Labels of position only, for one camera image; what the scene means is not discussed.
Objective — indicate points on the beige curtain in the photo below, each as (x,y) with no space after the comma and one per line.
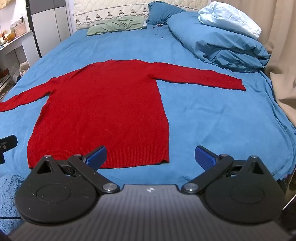
(282,46)

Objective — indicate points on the wicker basket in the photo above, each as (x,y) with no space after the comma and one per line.
(20,29)

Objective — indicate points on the blue duvet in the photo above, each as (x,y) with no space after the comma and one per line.
(208,37)

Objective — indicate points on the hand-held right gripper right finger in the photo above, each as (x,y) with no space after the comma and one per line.
(203,158)

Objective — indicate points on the small dark hair clip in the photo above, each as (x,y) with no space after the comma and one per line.
(159,24)

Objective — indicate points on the dark blue pillow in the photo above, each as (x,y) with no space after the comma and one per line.
(161,12)

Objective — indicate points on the white pillow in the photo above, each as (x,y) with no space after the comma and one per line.
(226,16)

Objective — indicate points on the light blue fuzzy cloth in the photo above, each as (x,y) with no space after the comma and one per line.
(9,197)

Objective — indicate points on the red knit sweater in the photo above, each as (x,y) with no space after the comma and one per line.
(104,111)

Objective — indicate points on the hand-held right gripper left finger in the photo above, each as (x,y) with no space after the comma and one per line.
(98,158)

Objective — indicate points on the green pillow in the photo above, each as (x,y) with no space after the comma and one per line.
(115,25)

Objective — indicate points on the grey wardrobe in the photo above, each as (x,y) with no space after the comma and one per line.
(48,27)

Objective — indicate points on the blue bed sheet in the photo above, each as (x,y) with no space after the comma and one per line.
(212,115)

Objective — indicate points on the cream quilted headboard cover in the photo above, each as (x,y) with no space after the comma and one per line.
(104,11)

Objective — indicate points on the cluttered white shelf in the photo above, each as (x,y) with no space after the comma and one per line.
(16,44)

